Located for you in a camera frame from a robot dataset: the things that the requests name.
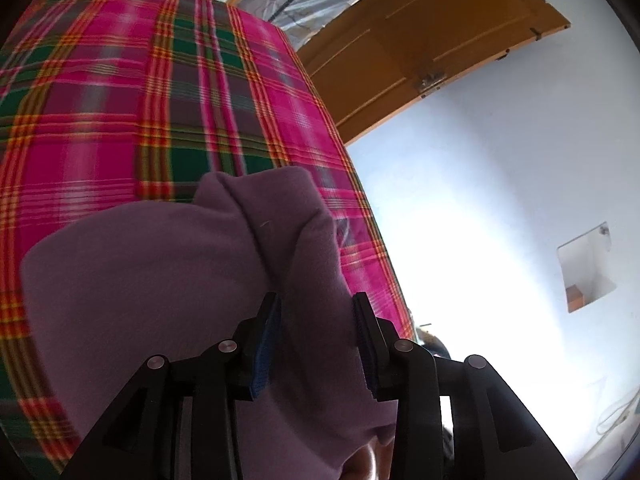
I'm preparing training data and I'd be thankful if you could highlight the pink plaid bed cover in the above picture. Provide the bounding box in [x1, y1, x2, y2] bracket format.
[1, 0, 413, 479]

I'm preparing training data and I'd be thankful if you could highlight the purple fleece sweater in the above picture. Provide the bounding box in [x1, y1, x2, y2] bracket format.
[21, 167, 396, 479]

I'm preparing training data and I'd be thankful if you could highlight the wooden door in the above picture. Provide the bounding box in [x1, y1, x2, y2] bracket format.
[298, 0, 570, 144]

